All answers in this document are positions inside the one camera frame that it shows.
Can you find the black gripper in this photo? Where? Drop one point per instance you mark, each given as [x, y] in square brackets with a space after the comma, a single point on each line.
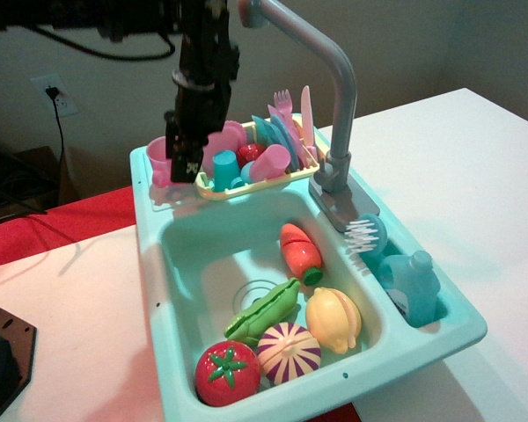
[200, 110]

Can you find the pink toy cup with handle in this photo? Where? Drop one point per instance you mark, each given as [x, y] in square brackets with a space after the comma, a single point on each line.
[161, 165]

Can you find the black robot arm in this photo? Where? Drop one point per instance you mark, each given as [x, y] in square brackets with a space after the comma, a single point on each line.
[208, 61]

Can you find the teal toy cup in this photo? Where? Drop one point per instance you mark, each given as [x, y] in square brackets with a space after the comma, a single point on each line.
[225, 170]

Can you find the teal toy sink unit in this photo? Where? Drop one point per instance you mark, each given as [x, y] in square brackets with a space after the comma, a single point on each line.
[203, 261]

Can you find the pink scalloped toy plate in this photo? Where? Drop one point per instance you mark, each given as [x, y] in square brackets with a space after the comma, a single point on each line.
[231, 137]

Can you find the red toy strawberry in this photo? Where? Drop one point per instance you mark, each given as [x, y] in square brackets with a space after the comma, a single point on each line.
[248, 153]

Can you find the yellow dish rack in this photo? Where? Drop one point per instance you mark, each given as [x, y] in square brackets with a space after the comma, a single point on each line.
[255, 186]

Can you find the pink toy tumbler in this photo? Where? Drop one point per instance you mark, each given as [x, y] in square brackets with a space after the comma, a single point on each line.
[272, 163]

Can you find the blue toy plate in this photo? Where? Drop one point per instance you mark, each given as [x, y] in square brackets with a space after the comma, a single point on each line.
[270, 134]

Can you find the pink toy fork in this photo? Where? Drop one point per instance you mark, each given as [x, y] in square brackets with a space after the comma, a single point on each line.
[283, 103]

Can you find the pink toy knife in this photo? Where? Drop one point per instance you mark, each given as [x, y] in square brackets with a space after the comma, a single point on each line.
[307, 118]

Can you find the orange toy carrot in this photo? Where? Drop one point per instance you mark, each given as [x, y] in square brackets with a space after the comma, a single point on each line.
[301, 254]

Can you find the grey toy faucet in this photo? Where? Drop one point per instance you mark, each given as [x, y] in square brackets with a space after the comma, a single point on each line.
[340, 197]

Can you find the green toy pea pod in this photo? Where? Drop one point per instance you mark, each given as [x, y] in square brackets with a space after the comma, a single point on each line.
[249, 325]

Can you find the red cloth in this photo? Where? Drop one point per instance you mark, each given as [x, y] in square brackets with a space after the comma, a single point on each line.
[68, 224]

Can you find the teal dish brush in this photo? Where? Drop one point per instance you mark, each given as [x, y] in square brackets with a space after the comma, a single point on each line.
[366, 235]

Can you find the yellow toy lemon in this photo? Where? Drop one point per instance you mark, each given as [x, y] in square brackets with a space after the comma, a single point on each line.
[333, 319]

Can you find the purple striped toy onion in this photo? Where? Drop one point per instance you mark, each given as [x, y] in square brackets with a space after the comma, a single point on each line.
[287, 351]

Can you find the red toy tomato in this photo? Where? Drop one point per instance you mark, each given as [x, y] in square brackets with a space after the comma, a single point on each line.
[226, 373]

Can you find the blue toy soap bottle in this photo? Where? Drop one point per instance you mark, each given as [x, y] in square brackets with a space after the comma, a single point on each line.
[412, 285]

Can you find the white wall outlet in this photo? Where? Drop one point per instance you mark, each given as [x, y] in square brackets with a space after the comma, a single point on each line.
[54, 94]

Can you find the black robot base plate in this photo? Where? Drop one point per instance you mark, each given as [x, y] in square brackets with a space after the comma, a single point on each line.
[17, 347]

